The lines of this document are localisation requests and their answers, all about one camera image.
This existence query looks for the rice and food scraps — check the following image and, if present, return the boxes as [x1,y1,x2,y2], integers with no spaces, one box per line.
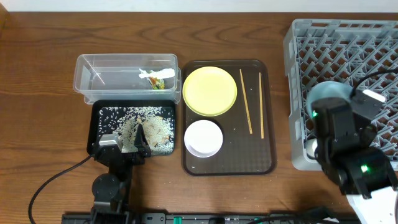
[98,106,175,156]

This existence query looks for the white cup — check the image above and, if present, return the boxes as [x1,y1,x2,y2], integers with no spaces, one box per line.
[304,139,318,159]

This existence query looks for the light blue bowl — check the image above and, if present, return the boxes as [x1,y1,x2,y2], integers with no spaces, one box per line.
[306,81,353,119]

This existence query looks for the white bowl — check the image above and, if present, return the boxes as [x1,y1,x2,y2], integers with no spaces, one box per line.
[184,120,223,158]

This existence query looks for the green snack wrapper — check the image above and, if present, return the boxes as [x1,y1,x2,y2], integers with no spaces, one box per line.
[147,77,165,90]

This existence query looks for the white plastic wrap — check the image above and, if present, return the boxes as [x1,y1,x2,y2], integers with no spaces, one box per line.
[139,68,175,79]

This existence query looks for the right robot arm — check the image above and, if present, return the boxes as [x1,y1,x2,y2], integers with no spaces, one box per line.
[311,97,397,223]

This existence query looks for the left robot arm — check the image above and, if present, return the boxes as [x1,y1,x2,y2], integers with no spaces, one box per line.
[89,124,151,224]

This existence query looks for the grey dishwasher rack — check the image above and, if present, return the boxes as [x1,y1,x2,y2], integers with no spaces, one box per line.
[283,19,397,170]

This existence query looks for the black plastic tray bin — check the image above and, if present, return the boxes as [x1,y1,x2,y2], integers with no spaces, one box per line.
[87,100,175,153]

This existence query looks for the clear plastic bin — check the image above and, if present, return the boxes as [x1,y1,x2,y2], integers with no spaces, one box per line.
[73,54,182,105]

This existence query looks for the right wooden chopstick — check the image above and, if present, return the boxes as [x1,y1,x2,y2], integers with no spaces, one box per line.
[259,72,264,139]

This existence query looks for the wooden chopstick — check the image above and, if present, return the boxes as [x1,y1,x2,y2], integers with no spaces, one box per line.
[259,72,264,139]
[239,68,252,134]

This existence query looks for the yellow plate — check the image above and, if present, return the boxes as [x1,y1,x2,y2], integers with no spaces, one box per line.
[182,66,238,116]

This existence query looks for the dark brown serving tray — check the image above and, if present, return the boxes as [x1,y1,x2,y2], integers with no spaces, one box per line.
[182,59,277,176]

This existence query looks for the left wooden chopstick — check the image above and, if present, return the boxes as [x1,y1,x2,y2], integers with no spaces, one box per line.
[239,68,252,134]

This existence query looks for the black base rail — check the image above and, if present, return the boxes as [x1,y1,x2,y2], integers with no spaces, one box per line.
[61,213,359,224]

